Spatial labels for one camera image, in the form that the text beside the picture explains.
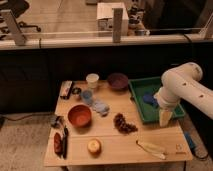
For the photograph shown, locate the dark purple grape bunch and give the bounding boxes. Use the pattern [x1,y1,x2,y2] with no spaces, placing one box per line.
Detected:
[113,113,138,134]

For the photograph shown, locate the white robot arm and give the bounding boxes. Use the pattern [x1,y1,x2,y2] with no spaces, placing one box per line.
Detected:
[154,62,213,127]

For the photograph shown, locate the dark purple bowl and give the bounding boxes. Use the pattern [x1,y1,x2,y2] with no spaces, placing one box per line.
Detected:
[107,73,128,90]

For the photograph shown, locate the red bowl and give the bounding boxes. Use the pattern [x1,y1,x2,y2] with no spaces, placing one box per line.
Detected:
[68,105,92,127]

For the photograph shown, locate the blue object in tray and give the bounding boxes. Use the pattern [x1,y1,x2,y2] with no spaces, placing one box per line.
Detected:
[142,93,158,107]

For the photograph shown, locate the green plastic tray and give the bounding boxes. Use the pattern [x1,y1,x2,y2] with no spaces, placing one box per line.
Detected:
[128,76,186,124]

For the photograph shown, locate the pale yellow banana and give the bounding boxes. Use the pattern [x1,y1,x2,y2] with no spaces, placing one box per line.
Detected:
[136,140,166,160]

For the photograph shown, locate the blue object beside table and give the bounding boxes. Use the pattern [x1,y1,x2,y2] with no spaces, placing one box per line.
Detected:
[184,132,196,150]

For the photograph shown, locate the wooden table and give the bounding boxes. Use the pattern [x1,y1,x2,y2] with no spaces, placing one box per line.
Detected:
[44,81,192,167]

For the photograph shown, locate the yellow apple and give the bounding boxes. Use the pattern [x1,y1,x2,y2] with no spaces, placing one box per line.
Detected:
[87,139,101,154]

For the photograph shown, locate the blue plastic cup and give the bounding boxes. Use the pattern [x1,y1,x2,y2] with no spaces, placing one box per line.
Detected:
[81,90,93,104]

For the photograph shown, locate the white paper cup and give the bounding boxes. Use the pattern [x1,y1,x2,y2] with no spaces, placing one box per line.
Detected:
[86,73,99,89]

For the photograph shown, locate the black tape roll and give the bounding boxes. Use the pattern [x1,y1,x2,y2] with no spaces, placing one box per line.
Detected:
[72,87,82,95]

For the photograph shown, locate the black marker pen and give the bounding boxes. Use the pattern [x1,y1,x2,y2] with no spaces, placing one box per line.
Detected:
[62,126,69,159]

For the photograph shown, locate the small grey metal clip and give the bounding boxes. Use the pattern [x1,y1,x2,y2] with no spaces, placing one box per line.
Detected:
[50,115,63,128]

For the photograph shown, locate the red oblong toy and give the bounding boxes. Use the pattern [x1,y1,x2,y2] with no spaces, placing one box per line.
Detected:
[54,133,62,155]

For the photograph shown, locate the white cardboard box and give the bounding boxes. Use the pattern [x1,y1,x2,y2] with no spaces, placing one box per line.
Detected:
[97,2,129,36]

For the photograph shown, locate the black office chair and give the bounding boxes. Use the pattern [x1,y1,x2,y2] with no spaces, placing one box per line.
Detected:
[0,0,41,34]

